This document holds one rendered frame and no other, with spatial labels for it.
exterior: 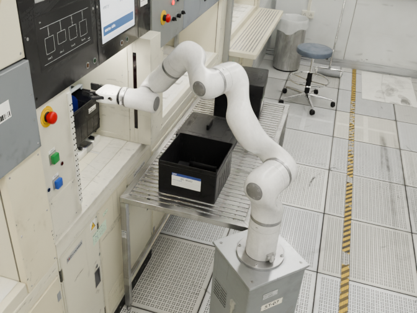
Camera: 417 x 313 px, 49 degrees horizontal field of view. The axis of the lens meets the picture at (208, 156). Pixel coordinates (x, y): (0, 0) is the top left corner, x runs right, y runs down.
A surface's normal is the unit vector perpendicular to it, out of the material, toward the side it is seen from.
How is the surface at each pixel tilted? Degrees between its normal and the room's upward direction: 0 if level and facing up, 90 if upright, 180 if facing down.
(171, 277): 0
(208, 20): 90
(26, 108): 90
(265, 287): 90
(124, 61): 90
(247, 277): 0
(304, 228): 0
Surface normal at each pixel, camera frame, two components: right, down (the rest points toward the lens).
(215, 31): -0.28, 0.50
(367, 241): 0.06, -0.85
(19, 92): 0.96, 0.20
